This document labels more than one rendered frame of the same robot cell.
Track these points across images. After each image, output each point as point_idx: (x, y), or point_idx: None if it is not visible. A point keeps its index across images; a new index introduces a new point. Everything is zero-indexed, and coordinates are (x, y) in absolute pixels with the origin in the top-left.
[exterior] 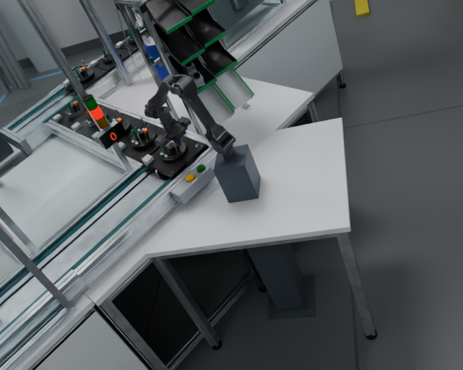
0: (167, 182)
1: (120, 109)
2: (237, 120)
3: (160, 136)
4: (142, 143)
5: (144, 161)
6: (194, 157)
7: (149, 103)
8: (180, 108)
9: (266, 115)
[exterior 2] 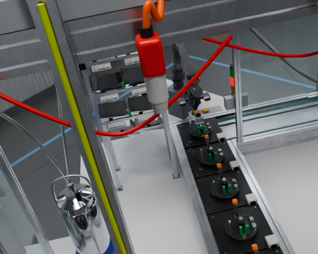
0: (220, 120)
1: (207, 230)
2: (135, 161)
3: (204, 94)
4: (215, 150)
5: (224, 133)
6: (191, 121)
7: (196, 70)
8: (151, 214)
9: (118, 150)
